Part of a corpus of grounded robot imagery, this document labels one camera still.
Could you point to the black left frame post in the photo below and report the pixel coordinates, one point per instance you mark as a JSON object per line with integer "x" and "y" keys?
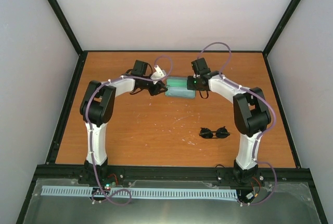
{"x": 66, "y": 26}

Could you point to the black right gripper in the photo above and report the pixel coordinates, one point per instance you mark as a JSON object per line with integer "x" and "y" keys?
{"x": 190, "y": 86}

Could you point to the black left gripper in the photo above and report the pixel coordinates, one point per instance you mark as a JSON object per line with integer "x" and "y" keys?
{"x": 155, "y": 91}

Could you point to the grey green glasses case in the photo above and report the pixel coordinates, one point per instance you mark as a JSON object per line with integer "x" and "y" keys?
{"x": 180, "y": 82}

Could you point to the black round sunglasses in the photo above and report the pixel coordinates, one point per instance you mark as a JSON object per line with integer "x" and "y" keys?
{"x": 220, "y": 133}

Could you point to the light blue cleaning cloth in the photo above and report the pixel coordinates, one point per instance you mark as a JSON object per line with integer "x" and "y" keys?
{"x": 180, "y": 92}

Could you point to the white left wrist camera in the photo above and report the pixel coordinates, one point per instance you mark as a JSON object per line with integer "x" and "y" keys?
{"x": 158, "y": 75}

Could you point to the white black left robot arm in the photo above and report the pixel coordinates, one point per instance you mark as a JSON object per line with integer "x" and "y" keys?
{"x": 98, "y": 104}

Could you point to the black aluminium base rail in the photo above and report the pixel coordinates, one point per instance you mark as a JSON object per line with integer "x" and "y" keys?
{"x": 123, "y": 175}

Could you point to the black right frame post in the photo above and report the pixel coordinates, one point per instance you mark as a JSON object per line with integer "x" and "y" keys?
{"x": 291, "y": 8}

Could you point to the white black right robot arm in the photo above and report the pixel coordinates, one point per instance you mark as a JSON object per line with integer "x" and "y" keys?
{"x": 251, "y": 114}

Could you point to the black frame post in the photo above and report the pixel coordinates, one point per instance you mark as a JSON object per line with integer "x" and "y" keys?
{"x": 66, "y": 26}
{"x": 291, "y": 8}

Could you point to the light blue slotted cable duct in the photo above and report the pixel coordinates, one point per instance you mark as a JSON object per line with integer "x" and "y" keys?
{"x": 145, "y": 193}

